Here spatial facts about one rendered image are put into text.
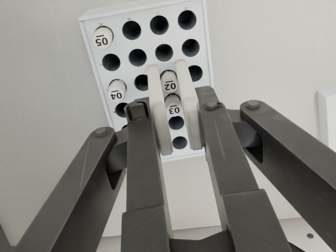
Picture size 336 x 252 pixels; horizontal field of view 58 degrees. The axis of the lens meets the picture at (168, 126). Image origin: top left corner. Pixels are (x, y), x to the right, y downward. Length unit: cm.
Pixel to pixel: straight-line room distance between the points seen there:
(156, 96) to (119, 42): 7
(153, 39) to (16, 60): 12
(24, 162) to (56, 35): 13
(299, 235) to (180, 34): 28
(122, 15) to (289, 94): 16
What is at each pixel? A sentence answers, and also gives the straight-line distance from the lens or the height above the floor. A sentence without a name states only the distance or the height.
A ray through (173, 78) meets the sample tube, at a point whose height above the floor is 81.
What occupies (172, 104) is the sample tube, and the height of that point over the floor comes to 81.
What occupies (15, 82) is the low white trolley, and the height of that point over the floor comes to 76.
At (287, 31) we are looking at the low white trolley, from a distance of 28.
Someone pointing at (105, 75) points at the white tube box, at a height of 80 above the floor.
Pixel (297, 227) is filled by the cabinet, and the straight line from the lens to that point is 41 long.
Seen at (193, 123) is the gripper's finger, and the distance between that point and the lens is 15.
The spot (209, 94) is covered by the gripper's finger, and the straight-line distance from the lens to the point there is 17.
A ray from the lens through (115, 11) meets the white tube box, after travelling 21.
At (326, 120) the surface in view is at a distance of 31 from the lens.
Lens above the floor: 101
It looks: 61 degrees down
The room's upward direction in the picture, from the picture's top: 172 degrees clockwise
